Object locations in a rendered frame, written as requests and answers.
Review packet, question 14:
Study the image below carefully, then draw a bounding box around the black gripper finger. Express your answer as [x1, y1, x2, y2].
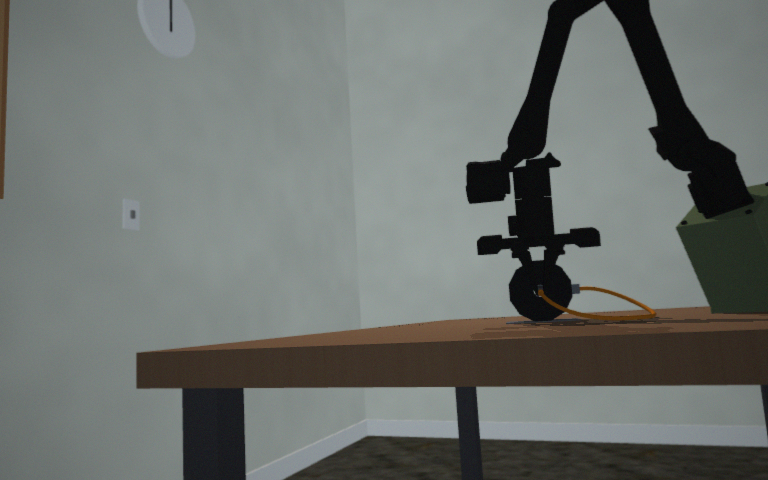
[512, 251, 538, 295]
[543, 250, 565, 295]

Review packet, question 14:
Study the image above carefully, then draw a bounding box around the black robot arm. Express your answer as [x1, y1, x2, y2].
[466, 0, 755, 219]

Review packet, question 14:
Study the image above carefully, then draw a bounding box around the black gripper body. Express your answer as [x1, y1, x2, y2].
[477, 196, 601, 255]

